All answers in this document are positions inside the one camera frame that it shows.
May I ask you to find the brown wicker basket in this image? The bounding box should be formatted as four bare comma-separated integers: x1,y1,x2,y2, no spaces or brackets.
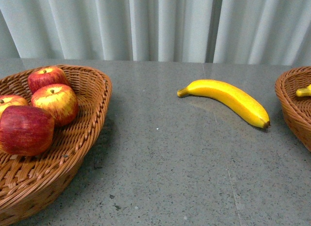
0,65,112,226
275,66,311,150

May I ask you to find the left brown wicker basket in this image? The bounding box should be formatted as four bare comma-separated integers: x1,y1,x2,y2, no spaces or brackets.
0,65,112,226

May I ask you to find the red yellow apple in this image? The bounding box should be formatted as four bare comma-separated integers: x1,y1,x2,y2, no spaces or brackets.
31,84,79,127

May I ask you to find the far yellow banana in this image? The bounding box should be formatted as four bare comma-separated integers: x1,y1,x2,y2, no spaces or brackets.
177,79,270,129

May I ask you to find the banana in right basket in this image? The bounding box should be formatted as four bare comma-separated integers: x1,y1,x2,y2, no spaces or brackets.
295,85,311,97

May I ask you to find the dark red apple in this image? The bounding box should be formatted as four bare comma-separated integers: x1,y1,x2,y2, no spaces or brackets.
0,105,54,156

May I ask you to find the grey curtain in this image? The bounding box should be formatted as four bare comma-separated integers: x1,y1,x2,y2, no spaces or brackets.
0,0,311,66

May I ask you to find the right brown wicker basket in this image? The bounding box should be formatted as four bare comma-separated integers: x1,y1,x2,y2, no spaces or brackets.
275,66,311,150

